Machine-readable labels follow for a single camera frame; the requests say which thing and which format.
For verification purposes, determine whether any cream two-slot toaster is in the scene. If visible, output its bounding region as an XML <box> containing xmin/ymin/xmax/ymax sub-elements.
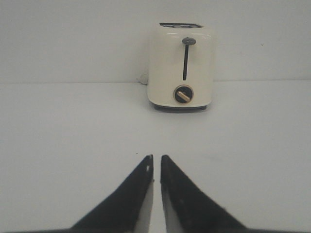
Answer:
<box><xmin>142</xmin><ymin>22</ymin><xmax>217</xmax><ymax>111</ymax></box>

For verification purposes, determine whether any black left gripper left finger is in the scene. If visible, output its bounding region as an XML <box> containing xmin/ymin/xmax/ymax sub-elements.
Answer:
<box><xmin>70</xmin><ymin>154</ymin><xmax>155</xmax><ymax>231</ymax></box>

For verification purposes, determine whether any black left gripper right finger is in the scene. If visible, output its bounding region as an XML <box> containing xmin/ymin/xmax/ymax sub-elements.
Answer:
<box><xmin>160</xmin><ymin>154</ymin><xmax>248</xmax><ymax>231</ymax></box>

